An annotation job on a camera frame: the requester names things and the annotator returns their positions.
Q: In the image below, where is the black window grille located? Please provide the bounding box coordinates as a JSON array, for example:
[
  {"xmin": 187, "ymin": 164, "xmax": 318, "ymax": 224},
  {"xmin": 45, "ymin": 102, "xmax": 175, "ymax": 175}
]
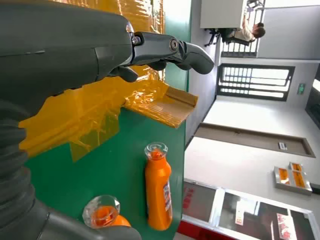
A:
[{"xmin": 217, "ymin": 63, "xmax": 296, "ymax": 102}]

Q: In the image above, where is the yellow plastic film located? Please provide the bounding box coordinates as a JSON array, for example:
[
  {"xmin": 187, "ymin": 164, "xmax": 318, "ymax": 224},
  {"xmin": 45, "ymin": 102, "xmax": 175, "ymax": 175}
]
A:
[{"xmin": 18, "ymin": 0, "xmax": 199, "ymax": 163}]

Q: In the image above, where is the white desk partition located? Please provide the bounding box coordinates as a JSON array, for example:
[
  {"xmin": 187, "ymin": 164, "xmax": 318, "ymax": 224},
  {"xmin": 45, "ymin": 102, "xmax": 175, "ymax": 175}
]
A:
[{"xmin": 199, "ymin": 0, "xmax": 248, "ymax": 30}]

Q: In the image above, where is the black framed glass panel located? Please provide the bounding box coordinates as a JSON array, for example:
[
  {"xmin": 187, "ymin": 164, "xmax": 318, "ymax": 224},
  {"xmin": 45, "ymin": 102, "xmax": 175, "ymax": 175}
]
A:
[{"xmin": 305, "ymin": 62, "xmax": 320, "ymax": 130}]

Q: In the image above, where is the green table mat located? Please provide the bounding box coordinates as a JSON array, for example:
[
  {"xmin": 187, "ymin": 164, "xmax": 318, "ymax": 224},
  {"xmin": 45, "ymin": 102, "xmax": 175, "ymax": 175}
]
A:
[{"xmin": 25, "ymin": 0, "xmax": 192, "ymax": 240}]

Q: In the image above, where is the seated person at desk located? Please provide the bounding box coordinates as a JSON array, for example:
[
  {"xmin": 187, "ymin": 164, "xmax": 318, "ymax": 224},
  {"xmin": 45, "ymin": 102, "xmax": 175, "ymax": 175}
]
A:
[{"xmin": 226, "ymin": 14, "xmax": 266, "ymax": 46}]

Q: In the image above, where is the orange detergent bottle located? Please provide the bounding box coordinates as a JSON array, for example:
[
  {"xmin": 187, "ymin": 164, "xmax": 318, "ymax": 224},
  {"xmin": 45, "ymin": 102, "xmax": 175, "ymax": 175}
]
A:
[
  {"xmin": 144, "ymin": 141, "xmax": 173, "ymax": 232},
  {"xmin": 82, "ymin": 194, "xmax": 132, "ymax": 230}
]

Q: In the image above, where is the red and white cabinet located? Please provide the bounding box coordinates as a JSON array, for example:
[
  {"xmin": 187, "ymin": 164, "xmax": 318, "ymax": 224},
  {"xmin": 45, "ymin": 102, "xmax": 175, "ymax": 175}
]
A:
[{"xmin": 174, "ymin": 178, "xmax": 320, "ymax": 240}]

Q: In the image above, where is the silver framed orange sign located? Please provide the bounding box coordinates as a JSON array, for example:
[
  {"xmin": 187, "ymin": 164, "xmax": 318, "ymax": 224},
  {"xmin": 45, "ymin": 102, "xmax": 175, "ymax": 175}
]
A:
[{"xmin": 272, "ymin": 161, "xmax": 313, "ymax": 196}]

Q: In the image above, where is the brown door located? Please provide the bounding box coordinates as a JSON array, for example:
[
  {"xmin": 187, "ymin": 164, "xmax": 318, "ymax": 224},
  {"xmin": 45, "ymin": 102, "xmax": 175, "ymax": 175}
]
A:
[{"xmin": 194, "ymin": 122, "xmax": 316, "ymax": 159}]

